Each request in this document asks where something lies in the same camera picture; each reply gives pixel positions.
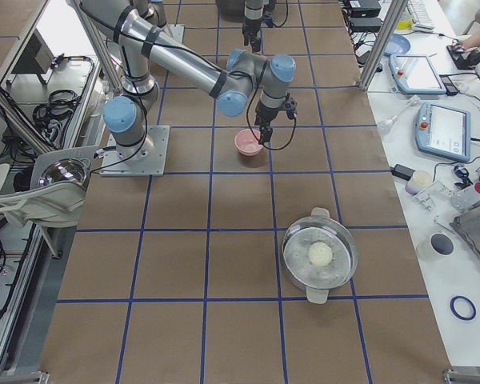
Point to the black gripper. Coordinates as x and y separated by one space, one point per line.
251 20
266 114

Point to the pink bowl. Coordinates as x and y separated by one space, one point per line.
247 142

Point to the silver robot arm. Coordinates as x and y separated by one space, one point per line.
139 28
253 9

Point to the light blue plate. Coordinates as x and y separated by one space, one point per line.
398 44

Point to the steel mixing bowl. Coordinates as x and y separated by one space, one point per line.
67 169

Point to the steel steamer pot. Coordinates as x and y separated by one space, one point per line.
318 281

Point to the white steamed bun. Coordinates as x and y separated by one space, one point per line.
320 254

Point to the blue teach pendant far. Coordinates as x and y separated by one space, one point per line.
415 74

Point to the blue teach pendant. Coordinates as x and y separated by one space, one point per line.
443 131
415 74

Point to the purple white cup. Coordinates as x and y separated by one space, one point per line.
419 180

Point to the blue teach pendant near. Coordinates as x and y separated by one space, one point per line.
443 131

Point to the white cup dark lid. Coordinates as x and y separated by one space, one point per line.
438 246

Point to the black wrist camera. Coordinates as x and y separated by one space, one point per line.
289 106
268 15

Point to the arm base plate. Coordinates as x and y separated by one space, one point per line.
147 158

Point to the aluminium frame post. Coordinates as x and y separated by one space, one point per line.
389 24

